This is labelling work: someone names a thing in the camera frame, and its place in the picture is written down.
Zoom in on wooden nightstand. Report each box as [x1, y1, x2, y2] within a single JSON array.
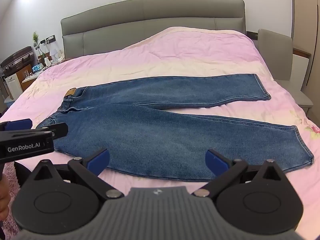
[[20, 62, 53, 92]]

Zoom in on beige wardrobe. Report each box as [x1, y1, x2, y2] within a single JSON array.
[[290, 0, 320, 128]]

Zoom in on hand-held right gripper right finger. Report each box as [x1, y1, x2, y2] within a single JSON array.
[[192, 149, 288, 199]]

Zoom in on grey padded headboard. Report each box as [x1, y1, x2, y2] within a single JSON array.
[[61, 0, 247, 61]]

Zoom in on dark suitcase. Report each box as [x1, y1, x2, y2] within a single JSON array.
[[0, 46, 33, 69]]

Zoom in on pink blanket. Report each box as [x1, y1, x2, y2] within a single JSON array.
[[0, 26, 320, 232]]

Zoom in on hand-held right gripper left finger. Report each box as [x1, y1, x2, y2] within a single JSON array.
[[32, 148, 125, 200]]

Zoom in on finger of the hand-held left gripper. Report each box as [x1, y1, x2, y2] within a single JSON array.
[[0, 119, 33, 132], [35, 123, 69, 139]]

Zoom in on pink fuzzy rug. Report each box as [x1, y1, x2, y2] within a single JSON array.
[[3, 162, 22, 233]]

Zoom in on person's left hand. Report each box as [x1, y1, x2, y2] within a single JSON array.
[[0, 179, 10, 222]]

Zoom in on blue denim pants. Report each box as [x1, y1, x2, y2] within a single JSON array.
[[36, 73, 315, 182]]

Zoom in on white table lamp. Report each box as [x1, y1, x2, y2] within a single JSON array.
[[49, 42, 58, 61]]

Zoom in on white box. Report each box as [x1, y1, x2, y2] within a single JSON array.
[[5, 74, 24, 98]]

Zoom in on grey chair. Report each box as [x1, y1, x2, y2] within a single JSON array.
[[257, 29, 313, 108]]

